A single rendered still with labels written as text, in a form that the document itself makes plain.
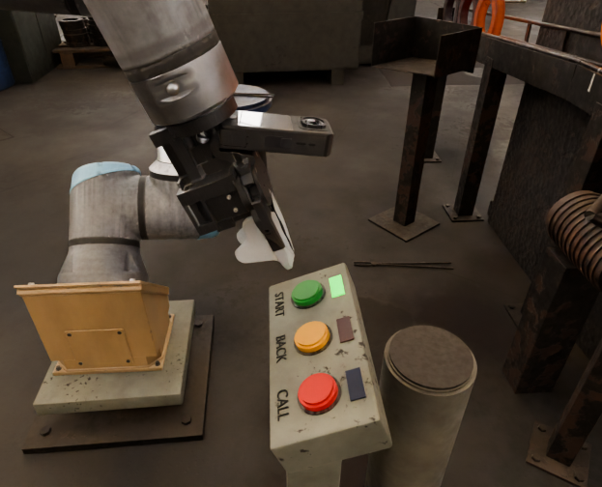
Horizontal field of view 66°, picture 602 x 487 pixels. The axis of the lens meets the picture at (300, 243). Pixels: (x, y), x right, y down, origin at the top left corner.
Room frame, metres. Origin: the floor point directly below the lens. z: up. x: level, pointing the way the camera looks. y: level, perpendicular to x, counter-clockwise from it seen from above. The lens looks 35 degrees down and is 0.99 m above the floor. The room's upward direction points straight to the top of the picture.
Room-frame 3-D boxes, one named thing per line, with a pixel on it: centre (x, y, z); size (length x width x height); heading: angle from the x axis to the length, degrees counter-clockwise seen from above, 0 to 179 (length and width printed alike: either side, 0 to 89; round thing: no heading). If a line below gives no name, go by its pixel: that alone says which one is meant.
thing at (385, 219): (1.59, -0.40, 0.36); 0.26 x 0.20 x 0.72; 38
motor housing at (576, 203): (0.76, -0.59, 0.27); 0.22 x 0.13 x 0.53; 3
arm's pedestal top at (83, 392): (0.81, 0.44, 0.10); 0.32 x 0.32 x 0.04; 5
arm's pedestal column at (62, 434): (0.81, 0.44, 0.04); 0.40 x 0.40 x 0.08; 5
